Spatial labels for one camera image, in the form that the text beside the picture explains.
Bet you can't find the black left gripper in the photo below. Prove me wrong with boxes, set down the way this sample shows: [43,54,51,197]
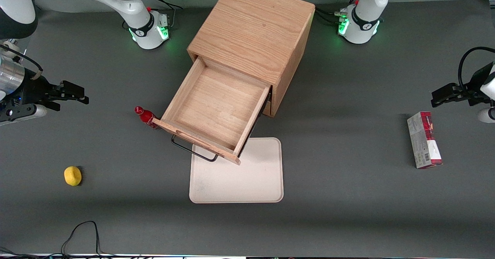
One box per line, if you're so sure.
[431,61,494,108]

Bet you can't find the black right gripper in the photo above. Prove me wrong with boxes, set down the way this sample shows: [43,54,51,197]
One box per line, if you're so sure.
[2,75,90,112]

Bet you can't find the black metal drawer handle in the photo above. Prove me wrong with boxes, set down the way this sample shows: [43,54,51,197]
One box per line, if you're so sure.
[170,134,219,163]

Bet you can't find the wooden drawer with notched front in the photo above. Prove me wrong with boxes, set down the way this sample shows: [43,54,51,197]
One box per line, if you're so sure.
[261,97,274,117]
[150,56,271,166]

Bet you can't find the wooden two-drawer cabinet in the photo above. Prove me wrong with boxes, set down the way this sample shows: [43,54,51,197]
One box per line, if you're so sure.
[187,0,316,118]

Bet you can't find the grey and red carton box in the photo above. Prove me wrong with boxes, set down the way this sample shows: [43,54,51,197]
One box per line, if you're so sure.
[406,111,443,170]

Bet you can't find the red soda bottle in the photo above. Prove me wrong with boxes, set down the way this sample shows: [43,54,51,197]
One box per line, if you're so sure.
[134,106,158,131]

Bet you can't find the yellow lemon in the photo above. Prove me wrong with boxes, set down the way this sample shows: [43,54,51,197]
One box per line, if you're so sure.
[64,166,82,187]

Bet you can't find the beige rectangular tray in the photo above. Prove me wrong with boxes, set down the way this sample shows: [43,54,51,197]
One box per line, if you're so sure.
[189,137,284,204]

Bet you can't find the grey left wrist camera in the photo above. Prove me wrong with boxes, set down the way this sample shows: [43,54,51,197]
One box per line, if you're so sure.
[477,107,495,124]

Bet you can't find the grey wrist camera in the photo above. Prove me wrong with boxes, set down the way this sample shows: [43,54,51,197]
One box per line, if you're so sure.
[0,104,48,123]
[477,107,495,124]

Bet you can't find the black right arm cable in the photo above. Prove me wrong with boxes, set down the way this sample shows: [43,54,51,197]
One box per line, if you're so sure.
[0,44,44,80]

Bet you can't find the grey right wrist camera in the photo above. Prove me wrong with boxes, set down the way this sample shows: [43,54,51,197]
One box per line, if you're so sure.
[0,104,48,123]

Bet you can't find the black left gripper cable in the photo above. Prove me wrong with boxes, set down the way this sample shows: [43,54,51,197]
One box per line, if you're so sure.
[458,46,495,92]

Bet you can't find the thin black looped table cable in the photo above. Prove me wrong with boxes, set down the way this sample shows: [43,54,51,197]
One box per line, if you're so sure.
[0,220,116,259]

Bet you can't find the black left base cables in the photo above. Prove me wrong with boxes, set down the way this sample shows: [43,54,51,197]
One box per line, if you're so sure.
[315,0,362,26]

